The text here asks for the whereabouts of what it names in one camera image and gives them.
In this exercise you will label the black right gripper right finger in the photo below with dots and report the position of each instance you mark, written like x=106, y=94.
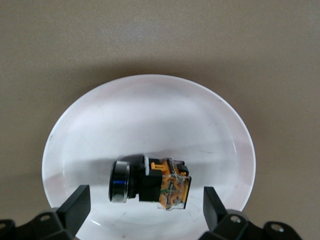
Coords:
x=215, y=212

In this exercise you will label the white round plate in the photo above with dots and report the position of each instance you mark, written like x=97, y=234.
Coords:
x=150, y=120

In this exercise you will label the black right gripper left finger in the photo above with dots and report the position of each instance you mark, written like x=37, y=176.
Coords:
x=75, y=212

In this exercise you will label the orange switch with black button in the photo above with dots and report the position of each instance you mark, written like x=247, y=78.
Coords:
x=150, y=185

